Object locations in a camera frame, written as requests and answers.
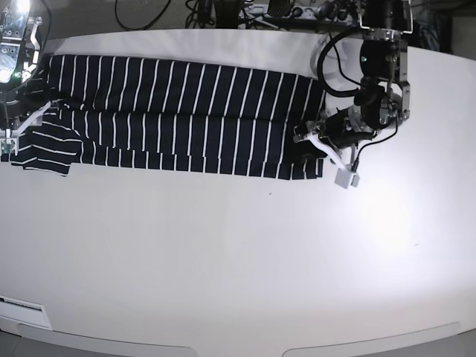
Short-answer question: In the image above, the black cable loop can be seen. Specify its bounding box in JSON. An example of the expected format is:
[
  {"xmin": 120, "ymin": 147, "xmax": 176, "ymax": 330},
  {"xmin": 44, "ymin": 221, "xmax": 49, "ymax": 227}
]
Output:
[{"xmin": 114, "ymin": 0, "xmax": 172, "ymax": 31}]

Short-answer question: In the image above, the white power strip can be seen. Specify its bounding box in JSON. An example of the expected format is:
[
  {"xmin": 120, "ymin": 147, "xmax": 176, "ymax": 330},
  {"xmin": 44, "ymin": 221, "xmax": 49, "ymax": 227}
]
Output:
[{"xmin": 260, "ymin": 5, "xmax": 350, "ymax": 22}]

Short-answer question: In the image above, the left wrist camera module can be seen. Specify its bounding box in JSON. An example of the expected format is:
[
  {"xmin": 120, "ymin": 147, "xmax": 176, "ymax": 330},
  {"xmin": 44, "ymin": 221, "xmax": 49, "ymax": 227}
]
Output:
[{"xmin": 335, "ymin": 168, "xmax": 360, "ymax": 189}]

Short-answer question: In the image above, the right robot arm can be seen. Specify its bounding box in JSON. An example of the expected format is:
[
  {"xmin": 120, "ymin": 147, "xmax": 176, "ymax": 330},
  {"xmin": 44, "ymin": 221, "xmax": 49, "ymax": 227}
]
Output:
[{"xmin": 1, "ymin": 1, "xmax": 51, "ymax": 152}]

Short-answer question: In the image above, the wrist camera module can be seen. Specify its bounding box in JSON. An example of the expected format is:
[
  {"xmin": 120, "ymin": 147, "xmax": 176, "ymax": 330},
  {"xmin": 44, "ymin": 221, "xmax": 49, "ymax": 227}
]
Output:
[
  {"xmin": 0, "ymin": 138, "xmax": 19, "ymax": 155},
  {"xmin": 335, "ymin": 168, "xmax": 360, "ymax": 189}
]

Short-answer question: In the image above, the black box on right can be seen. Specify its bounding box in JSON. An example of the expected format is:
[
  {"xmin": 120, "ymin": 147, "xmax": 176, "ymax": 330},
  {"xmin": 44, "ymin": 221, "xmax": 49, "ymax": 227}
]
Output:
[{"xmin": 407, "ymin": 11, "xmax": 453, "ymax": 54}]

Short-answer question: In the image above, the navy white striped T-shirt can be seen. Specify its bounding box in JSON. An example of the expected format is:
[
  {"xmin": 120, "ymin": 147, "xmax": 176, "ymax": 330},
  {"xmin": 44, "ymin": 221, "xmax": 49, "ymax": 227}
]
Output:
[{"xmin": 1, "ymin": 54, "xmax": 324, "ymax": 180}]

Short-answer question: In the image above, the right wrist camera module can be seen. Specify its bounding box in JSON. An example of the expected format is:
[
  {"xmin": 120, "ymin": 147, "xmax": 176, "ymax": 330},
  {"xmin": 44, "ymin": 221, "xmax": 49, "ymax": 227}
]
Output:
[{"xmin": 0, "ymin": 138, "xmax": 19, "ymax": 155}]

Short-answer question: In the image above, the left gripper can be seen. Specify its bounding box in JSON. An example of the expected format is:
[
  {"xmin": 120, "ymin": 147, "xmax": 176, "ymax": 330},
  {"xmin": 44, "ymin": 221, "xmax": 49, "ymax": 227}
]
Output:
[{"xmin": 288, "ymin": 106, "xmax": 376, "ymax": 172}]

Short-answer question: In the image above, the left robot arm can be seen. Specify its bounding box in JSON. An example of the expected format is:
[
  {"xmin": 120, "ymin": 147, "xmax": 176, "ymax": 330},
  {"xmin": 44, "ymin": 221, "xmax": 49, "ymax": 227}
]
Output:
[{"xmin": 285, "ymin": 1, "xmax": 413, "ymax": 173}]

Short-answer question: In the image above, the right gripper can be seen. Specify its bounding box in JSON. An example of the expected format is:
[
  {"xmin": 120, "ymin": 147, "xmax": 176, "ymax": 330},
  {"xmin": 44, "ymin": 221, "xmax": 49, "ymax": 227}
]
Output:
[{"xmin": 1, "ymin": 92, "xmax": 52, "ymax": 141}]

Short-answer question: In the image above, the black post behind table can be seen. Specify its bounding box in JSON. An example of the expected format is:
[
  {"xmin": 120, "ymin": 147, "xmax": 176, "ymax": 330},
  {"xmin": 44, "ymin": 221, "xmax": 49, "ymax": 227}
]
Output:
[{"xmin": 213, "ymin": 0, "xmax": 241, "ymax": 29}]

